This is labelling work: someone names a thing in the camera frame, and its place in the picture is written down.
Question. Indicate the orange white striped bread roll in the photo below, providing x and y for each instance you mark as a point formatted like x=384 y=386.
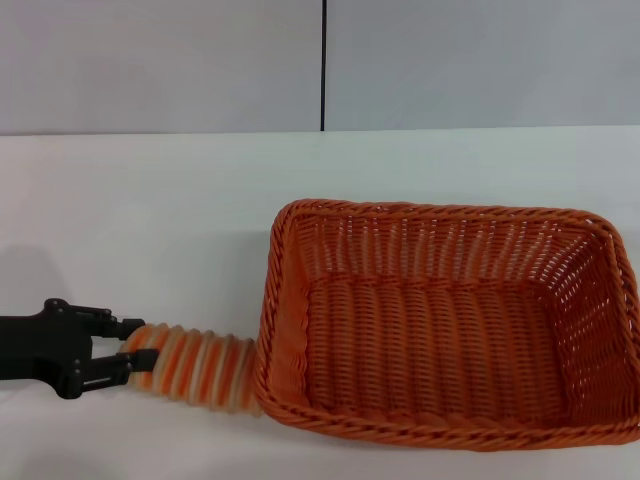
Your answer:
x=200 y=370

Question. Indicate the black vertical wall strip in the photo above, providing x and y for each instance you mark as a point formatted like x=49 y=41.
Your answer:
x=323 y=65

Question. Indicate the orange woven plastic basket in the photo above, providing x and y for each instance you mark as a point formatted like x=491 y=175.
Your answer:
x=425 y=350

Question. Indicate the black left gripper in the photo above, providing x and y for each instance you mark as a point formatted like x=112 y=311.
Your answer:
x=45 y=345

